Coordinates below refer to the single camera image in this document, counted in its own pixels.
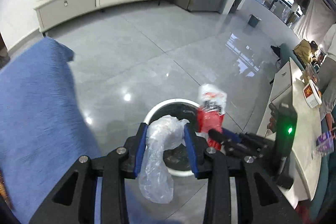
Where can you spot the blue shaggy rug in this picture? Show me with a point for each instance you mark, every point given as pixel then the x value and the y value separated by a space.
pixel 42 129

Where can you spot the white rimmed trash bin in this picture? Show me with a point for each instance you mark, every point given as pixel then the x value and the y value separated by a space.
pixel 166 152

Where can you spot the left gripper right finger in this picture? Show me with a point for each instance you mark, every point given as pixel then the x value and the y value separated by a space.
pixel 241 182

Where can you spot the grey small bin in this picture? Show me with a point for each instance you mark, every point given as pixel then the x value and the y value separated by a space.
pixel 254 20

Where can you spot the red white snack wrapper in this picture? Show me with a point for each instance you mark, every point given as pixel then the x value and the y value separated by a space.
pixel 211 112

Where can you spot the seated person in yellow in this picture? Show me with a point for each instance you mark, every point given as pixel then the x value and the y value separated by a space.
pixel 306 52

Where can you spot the red white box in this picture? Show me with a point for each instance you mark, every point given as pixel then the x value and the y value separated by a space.
pixel 312 95

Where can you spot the white coffee table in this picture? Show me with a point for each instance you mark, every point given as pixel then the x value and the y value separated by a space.
pixel 305 166

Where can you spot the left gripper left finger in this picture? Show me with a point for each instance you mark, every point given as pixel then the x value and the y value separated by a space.
pixel 73 198

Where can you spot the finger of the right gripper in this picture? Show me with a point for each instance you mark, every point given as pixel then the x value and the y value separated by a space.
pixel 231 135
pixel 219 137

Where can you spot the clear plastic bag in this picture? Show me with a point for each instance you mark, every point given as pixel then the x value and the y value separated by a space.
pixel 154 180

